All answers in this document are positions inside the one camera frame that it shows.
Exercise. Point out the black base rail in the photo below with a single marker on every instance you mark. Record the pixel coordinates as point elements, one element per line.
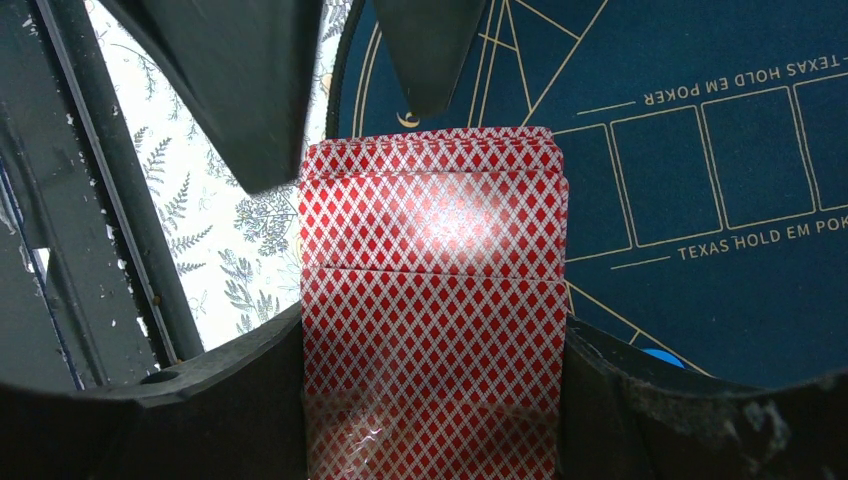
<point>90,294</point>

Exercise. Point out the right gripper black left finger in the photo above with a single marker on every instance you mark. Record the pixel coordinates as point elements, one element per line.
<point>234,412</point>

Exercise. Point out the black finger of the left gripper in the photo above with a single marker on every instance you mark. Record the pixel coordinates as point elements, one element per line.
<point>428,41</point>
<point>244,71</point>

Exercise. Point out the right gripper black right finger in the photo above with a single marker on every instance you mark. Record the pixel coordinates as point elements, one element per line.
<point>625,414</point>

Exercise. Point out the pink sponge block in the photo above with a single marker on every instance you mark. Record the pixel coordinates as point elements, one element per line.
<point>434,304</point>

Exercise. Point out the blue small blind button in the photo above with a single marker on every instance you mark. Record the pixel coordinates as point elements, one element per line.
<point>664,358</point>

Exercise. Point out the round dark poker mat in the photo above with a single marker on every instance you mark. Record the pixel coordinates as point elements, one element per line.
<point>705,145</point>

